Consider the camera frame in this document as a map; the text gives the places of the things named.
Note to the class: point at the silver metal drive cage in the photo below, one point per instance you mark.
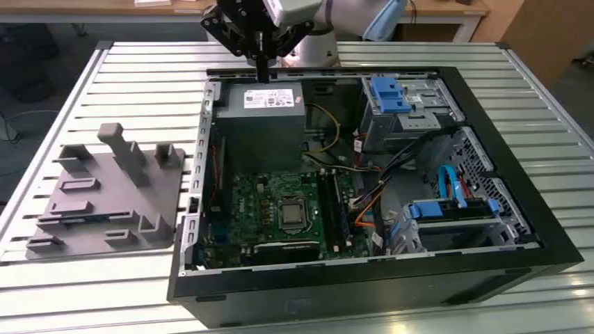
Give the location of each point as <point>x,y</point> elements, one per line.
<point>418,121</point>

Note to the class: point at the black PC case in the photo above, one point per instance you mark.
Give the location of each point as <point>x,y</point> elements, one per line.
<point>372,278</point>

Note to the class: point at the wooden cabinet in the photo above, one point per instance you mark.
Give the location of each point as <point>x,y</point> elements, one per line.
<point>548,35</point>

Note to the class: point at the CPU socket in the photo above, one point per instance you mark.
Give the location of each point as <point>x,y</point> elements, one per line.
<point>293,199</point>

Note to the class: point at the black graphics card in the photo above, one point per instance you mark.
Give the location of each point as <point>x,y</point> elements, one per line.
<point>288,252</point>

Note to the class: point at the grey parts rack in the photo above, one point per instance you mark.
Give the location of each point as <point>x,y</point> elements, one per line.
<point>117,208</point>

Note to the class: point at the metal disk bay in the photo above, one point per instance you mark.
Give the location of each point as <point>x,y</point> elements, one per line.
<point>464,224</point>

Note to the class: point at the dark RAM stick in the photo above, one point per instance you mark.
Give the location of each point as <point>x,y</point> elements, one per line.
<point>345,212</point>

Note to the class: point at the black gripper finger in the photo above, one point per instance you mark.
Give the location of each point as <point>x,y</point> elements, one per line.
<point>228,38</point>
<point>290,40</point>

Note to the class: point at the white box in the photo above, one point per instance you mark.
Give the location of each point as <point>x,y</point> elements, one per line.
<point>153,2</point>

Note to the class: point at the blue VGA port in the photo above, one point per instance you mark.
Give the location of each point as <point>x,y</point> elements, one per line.
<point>222,234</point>

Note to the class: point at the blue plastic drive latch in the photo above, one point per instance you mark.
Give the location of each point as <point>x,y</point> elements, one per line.
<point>390,95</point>

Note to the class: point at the black RAM slot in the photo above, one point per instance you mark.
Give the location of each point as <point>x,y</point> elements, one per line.
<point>333,212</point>

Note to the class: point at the wooden desk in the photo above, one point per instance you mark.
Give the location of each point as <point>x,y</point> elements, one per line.
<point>117,8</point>

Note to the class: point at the green motherboard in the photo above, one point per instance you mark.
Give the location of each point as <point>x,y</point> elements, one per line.
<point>250,198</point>

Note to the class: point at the grey power supply unit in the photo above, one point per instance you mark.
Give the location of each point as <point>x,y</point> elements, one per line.
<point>260,139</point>

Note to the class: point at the hard disk in blue carrier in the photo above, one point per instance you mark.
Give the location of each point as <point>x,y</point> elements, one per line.
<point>432,210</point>

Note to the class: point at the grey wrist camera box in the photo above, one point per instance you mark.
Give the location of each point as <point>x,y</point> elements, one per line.
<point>293,12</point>

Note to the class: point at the silver CPU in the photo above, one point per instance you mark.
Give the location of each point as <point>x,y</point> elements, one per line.
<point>293,214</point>

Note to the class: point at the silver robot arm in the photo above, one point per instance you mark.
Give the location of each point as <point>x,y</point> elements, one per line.
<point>321,48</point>

